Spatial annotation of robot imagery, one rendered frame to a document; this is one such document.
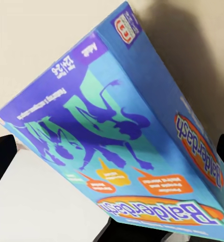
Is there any board game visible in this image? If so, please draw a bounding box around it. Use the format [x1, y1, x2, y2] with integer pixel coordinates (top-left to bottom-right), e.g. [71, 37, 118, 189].
[0, 1, 224, 241]

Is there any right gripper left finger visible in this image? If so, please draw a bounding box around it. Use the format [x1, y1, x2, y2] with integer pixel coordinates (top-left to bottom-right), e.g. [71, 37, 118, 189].
[0, 134, 18, 180]

